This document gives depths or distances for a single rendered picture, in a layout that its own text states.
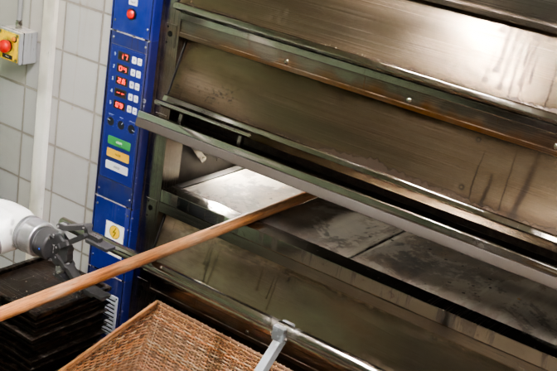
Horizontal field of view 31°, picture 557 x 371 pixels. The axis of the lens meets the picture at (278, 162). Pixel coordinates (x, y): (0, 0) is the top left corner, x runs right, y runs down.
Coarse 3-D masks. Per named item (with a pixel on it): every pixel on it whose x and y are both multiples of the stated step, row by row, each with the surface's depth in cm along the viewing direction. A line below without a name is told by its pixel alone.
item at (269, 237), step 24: (168, 192) 292; (216, 216) 283; (264, 240) 275; (288, 240) 272; (312, 264) 267; (336, 264) 262; (360, 264) 264; (360, 288) 259; (384, 288) 255; (408, 288) 254; (432, 312) 248; (456, 312) 246; (480, 336) 242; (504, 336) 238; (528, 336) 239; (528, 360) 236; (552, 360) 232
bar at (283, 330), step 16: (112, 240) 257; (128, 256) 252; (160, 272) 247; (176, 272) 245; (192, 288) 242; (208, 288) 240; (224, 304) 237; (240, 304) 235; (256, 320) 232; (272, 320) 230; (272, 336) 229; (288, 336) 227; (304, 336) 225; (272, 352) 227; (320, 352) 223; (336, 352) 221; (256, 368) 226; (352, 368) 218; (368, 368) 216
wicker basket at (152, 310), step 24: (144, 312) 295; (168, 312) 296; (120, 336) 290; (144, 336) 299; (168, 336) 296; (192, 336) 291; (216, 336) 286; (72, 360) 277; (96, 360) 285; (120, 360) 293; (144, 360) 300; (168, 360) 295; (192, 360) 290; (216, 360) 286; (240, 360) 281
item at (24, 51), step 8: (0, 32) 310; (8, 32) 308; (16, 32) 307; (24, 32) 307; (32, 32) 309; (0, 40) 311; (8, 40) 309; (24, 40) 307; (32, 40) 310; (16, 48) 308; (24, 48) 308; (32, 48) 311; (0, 56) 312; (8, 56) 310; (16, 56) 308; (24, 56) 309; (32, 56) 312; (16, 64) 309; (24, 64) 311
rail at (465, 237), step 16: (144, 112) 273; (176, 128) 267; (224, 144) 258; (256, 160) 253; (272, 160) 251; (304, 176) 245; (336, 192) 241; (352, 192) 238; (384, 208) 234; (400, 208) 232; (432, 224) 227; (464, 240) 223; (480, 240) 221; (512, 256) 217; (528, 256) 217
